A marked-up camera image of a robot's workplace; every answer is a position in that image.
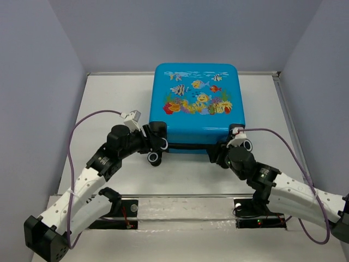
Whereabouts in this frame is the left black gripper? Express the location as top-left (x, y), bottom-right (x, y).
top-left (119, 124), bottom-right (166, 159)

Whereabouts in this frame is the blue hard-shell suitcase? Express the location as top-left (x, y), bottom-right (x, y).
top-left (148, 63), bottom-right (245, 166)

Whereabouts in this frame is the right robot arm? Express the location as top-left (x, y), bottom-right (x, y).
top-left (207, 143), bottom-right (348, 243)

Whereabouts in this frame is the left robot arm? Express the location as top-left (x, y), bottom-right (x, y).
top-left (23, 124), bottom-right (168, 261)

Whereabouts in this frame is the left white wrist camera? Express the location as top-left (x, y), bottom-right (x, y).
top-left (120, 110), bottom-right (141, 132)

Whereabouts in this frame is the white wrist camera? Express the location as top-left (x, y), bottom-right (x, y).
top-left (120, 110), bottom-right (141, 132)
top-left (226, 127), bottom-right (247, 148)

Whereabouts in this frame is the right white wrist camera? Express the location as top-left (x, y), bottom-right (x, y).
top-left (226, 127), bottom-right (247, 148)

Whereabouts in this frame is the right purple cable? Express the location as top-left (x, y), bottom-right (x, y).
top-left (239, 127), bottom-right (331, 245)

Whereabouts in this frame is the purple cable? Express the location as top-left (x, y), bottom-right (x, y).
top-left (239, 127), bottom-right (331, 245)
top-left (65, 109), bottom-right (126, 249)

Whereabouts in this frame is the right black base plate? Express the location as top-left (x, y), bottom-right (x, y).
top-left (232, 198), bottom-right (287, 229)

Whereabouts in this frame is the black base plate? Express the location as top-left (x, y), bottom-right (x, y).
top-left (232, 198), bottom-right (287, 229)
top-left (88, 199), bottom-right (139, 230)

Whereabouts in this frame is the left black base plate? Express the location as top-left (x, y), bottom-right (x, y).
top-left (88, 199), bottom-right (139, 230)

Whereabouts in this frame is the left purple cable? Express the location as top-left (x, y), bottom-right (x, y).
top-left (65, 109), bottom-right (126, 249)

